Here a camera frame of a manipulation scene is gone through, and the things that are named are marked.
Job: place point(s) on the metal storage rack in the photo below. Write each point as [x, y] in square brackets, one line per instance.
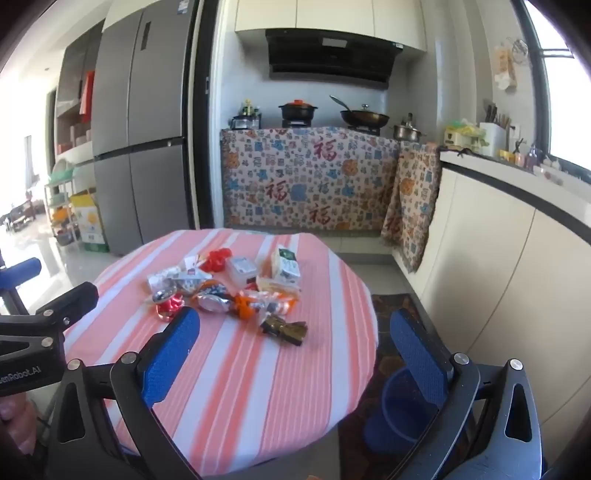
[60, 207]

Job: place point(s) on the blue plastic bin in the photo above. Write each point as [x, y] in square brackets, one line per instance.
[397, 415]

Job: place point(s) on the clear plastic box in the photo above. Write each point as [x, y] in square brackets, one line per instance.
[242, 272]

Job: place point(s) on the grey wall shelf unit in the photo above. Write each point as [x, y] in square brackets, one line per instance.
[69, 115]

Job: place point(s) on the person's left hand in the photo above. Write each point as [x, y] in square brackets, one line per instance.
[16, 417]

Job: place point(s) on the white upper cabinets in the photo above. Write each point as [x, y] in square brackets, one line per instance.
[323, 14]

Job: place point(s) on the window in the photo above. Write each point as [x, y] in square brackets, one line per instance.
[568, 115]

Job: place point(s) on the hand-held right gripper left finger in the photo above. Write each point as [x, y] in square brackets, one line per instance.
[171, 350]

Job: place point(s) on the hanging beige rag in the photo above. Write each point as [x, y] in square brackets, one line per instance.
[505, 69]

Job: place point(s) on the white green milk carton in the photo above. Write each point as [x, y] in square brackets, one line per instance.
[286, 267]

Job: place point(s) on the dark gold wrapper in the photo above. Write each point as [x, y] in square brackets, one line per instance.
[281, 330]

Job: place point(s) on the dark wooden chair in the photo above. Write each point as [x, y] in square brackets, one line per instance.
[23, 217]

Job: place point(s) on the small white red packet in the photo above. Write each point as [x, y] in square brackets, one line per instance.
[193, 264]

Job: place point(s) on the yellow white cardboard box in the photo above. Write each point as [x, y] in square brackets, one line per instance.
[90, 221]

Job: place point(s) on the white kitchen counter cabinet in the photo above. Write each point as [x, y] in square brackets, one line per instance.
[498, 258]

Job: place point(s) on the pink striped tablecloth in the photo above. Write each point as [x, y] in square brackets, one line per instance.
[258, 378]

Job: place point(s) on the grey refrigerator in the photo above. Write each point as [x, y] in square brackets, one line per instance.
[138, 115]

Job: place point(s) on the black range hood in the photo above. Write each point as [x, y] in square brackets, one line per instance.
[323, 60]

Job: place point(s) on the clear yellowish snack pack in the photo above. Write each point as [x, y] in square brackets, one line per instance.
[277, 285]

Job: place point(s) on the black wok with lid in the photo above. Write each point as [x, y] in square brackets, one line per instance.
[364, 119]

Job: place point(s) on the wide printed cloth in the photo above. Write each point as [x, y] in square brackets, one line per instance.
[286, 184]

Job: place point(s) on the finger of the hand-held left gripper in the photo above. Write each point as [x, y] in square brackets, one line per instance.
[69, 302]
[23, 268]

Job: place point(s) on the black clay pot red lid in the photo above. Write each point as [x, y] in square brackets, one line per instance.
[298, 112]

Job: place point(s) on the narrow printed cloth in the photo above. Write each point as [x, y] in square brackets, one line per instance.
[411, 207]

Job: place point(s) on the orange wrapper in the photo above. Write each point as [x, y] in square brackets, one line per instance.
[244, 307]

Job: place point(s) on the pale yellow storage box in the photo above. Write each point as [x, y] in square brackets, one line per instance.
[455, 138]

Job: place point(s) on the crumpled white wrapper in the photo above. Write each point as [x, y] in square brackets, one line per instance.
[171, 279]

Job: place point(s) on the steel pot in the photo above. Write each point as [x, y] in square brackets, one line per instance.
[407, 133]

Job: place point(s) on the red plastic bag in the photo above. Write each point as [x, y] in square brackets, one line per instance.
[214, 261]

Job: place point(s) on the white utensil holder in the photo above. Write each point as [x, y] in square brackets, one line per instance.
[491, 136]

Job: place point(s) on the crushed red can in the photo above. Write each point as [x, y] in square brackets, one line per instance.
[168, 307]

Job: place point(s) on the black gas stove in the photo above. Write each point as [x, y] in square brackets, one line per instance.
[295, 123]

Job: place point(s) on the row of small bottles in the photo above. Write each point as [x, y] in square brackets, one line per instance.
[531, 159]

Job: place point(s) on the red hanging bag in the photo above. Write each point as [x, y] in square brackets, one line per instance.
[87, 97]

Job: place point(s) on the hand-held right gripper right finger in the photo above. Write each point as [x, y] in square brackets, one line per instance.
[415, 360]

